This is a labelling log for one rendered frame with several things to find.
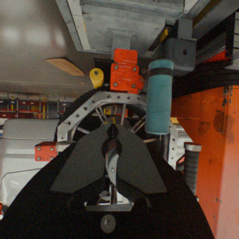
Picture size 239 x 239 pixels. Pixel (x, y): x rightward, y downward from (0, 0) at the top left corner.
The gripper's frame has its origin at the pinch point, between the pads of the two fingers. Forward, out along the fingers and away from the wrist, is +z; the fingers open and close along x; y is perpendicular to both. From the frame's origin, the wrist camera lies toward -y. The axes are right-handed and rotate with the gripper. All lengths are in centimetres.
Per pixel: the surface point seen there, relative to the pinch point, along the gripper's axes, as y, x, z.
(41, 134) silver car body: 48, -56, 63
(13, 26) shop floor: -26, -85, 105
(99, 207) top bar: 31.6, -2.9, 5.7
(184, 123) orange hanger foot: 30, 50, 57
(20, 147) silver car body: 57, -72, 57
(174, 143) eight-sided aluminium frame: 26.7, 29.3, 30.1
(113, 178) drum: 26.5, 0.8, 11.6
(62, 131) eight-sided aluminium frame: 20.6, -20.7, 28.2
